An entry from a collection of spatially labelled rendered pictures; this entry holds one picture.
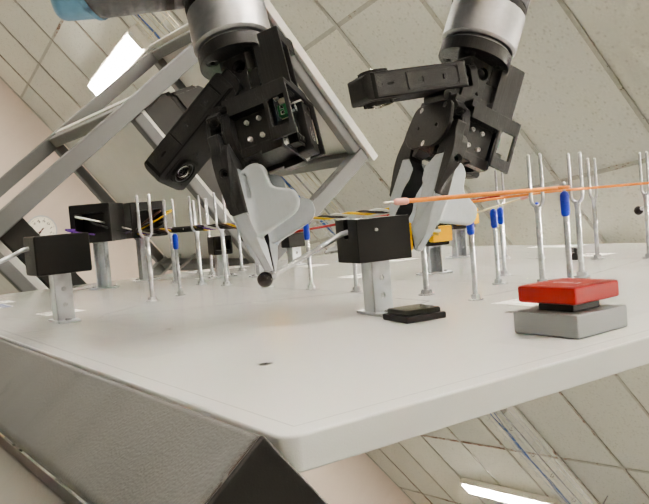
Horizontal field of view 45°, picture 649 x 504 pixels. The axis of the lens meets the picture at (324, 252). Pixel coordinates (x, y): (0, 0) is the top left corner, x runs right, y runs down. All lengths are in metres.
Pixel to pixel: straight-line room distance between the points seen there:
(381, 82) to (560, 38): 2.75
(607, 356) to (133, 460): 0.29
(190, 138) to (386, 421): 0.40
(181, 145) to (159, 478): 0.40
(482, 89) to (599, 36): 2.58
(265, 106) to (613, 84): 2.88
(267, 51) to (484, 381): 0.39
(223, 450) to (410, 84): 0.46
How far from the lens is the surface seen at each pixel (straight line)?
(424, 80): 0.75
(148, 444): 0.42
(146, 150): 1.80
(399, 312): 0.67
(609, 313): 0.57
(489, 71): 0.80
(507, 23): 0.80
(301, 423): 0.38
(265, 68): 0.71
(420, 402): 0.40
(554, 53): 3.50
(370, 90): 0.72
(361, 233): 0.70
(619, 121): 3.59
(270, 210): 0.66
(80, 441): 0.49
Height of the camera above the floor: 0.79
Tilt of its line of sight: 25 degrees up
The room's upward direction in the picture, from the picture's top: 41 degrees clockwise
